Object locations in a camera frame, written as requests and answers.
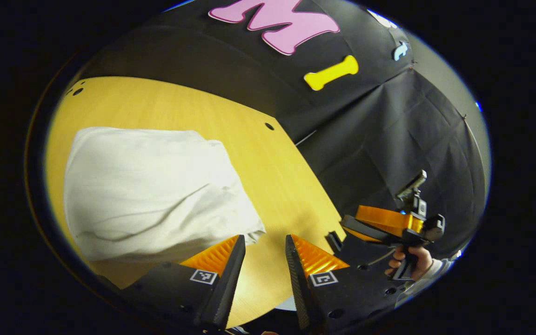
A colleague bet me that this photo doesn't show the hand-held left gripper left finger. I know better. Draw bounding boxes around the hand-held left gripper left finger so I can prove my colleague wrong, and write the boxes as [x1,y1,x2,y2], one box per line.
[97,234,247,328]

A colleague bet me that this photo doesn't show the white jeans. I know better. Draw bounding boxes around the white jeans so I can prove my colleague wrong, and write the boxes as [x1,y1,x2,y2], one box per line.
[63,127,267,264]

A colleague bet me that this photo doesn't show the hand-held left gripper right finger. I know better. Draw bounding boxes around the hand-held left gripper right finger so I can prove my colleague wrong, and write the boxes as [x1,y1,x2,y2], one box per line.
[286,234,413,332]

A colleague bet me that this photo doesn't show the black backdrop cloth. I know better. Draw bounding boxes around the black backdrop cloth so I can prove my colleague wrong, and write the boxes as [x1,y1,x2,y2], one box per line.
[82,0,492,261]

